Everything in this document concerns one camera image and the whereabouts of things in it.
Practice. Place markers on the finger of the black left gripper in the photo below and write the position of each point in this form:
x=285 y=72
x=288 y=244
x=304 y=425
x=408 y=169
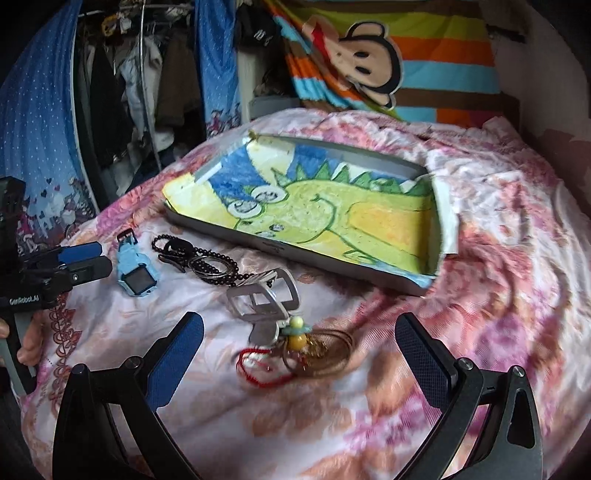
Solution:
x=68 y=276

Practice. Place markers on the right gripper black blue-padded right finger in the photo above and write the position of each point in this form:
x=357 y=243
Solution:
x=509 y=445

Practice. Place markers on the grey tray with dinosaur drawing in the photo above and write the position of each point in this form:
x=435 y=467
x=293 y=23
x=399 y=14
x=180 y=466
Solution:
x=347 y=210

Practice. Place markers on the hanging clothes in wardrobe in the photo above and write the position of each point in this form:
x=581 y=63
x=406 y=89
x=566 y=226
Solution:
x=138 y=100

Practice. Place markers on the brown cord bead pendant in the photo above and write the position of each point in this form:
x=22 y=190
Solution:
x=311 y=352

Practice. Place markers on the striped monkey blanket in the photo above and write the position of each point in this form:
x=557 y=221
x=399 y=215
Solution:
x=427 y=61

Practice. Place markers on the floral pink bed sheet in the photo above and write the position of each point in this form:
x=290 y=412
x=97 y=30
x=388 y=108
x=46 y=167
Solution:
x=339 y=296

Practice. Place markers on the person's left hand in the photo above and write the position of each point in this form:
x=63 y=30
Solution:
x=30 y=351

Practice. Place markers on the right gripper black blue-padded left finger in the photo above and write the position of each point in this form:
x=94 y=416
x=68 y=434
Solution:
x=87 y=444

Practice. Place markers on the blue dotted curtain left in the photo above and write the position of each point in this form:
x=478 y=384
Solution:
x=39 y=140

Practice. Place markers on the silver grey hair claw clip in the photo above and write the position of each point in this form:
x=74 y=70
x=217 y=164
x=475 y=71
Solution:
x=265 y=301

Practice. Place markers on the blue dotted curtain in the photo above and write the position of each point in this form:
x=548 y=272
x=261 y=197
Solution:
x=218 y=61
x=39 y=140

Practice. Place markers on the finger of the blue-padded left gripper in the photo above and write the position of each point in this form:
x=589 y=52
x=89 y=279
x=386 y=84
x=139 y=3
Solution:
x=63 y=256

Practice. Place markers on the light blue kids smartwatch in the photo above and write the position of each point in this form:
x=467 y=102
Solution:
x=135 y=272

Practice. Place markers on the blue dotted curtain right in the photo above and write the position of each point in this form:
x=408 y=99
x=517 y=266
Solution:
x=218 y=61

